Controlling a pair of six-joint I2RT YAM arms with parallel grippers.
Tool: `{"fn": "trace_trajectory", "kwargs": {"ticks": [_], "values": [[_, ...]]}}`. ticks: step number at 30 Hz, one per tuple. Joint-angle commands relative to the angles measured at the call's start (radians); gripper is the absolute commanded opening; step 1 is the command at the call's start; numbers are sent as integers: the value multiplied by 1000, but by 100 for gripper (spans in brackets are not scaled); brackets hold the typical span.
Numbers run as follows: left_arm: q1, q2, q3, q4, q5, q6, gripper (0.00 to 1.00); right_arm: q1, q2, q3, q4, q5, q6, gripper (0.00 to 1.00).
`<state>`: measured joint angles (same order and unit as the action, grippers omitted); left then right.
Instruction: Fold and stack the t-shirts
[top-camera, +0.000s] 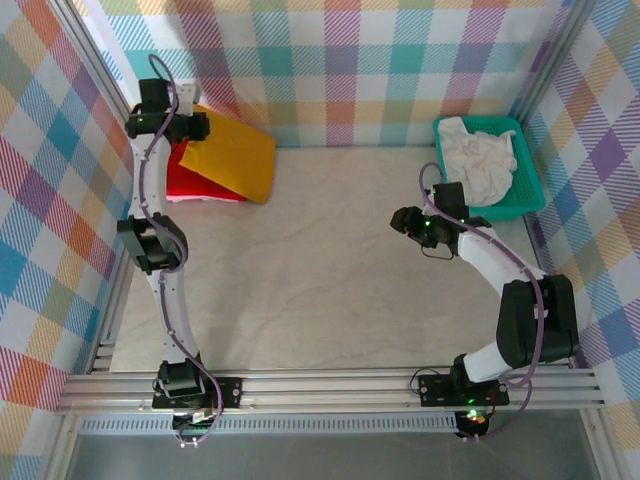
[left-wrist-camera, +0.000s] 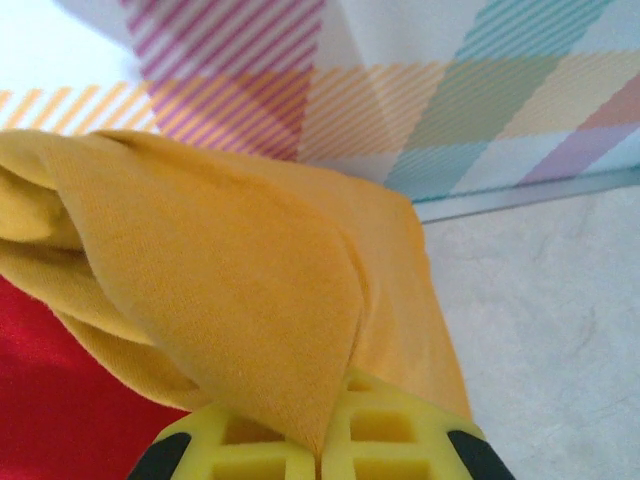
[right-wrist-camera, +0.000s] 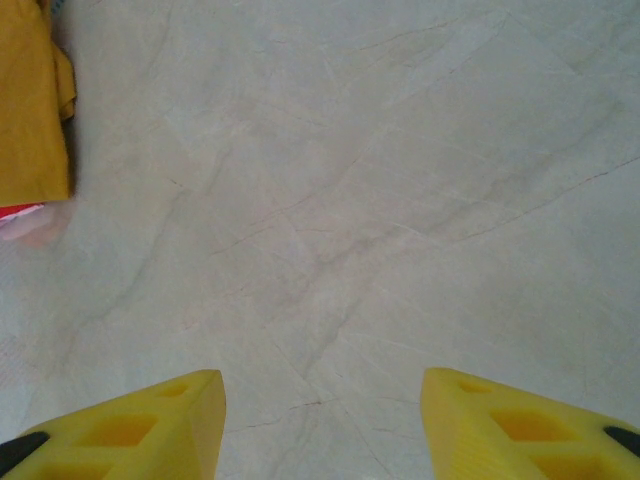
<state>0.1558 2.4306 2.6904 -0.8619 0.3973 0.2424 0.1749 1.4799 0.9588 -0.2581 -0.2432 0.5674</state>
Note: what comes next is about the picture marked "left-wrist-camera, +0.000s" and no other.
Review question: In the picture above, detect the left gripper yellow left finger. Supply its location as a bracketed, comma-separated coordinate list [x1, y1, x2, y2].
[127, 402, 319, 480]

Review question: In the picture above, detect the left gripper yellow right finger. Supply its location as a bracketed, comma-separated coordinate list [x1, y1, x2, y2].
[319, 366, 517, 480]

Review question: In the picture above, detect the yellow printed t-shirt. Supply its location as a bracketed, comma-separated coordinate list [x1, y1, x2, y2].
[0, 128, 474, 454]

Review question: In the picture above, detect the red folded t-shirt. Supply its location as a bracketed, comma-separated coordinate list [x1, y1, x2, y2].
[0, 277, 197, 480]

